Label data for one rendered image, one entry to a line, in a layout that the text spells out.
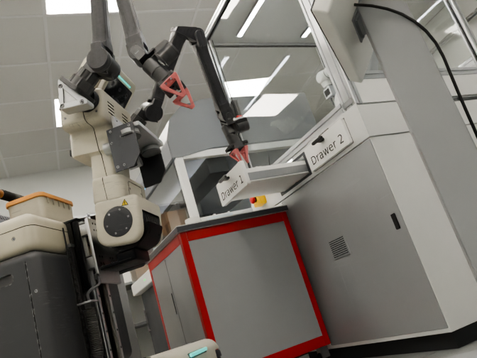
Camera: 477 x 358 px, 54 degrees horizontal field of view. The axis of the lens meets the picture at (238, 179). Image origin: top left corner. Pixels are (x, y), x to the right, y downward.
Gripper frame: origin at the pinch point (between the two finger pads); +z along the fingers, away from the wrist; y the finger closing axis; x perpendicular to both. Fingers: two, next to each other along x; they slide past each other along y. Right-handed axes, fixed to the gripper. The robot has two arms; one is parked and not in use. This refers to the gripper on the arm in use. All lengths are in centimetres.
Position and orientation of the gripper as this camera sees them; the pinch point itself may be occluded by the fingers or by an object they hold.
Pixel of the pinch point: (244, 162)
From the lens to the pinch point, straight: 217.1
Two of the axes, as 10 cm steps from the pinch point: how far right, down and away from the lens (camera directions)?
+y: 8.3, -2.9, 4.7
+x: -3.5, 3.8, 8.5
